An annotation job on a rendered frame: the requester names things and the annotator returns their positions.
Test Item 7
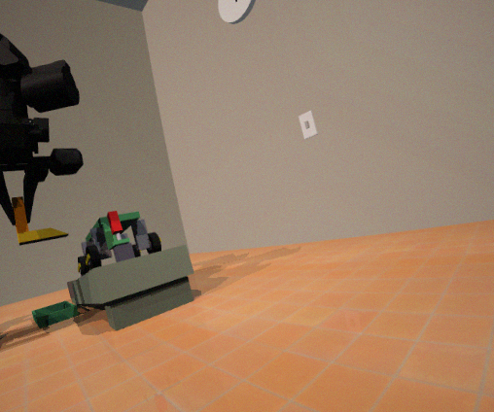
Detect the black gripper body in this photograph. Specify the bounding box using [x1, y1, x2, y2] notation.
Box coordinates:
[0, 110, 83, 176]

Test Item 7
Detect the red-headed pin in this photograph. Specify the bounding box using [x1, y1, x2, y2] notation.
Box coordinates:
[107, 211, 123, 241]

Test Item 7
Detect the yellow wedge chock with orange handle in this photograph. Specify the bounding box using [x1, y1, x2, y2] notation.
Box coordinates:
[12, 196, 68, 245]

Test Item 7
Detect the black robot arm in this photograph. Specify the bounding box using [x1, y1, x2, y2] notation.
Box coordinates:
[0, 34, 80, 154]

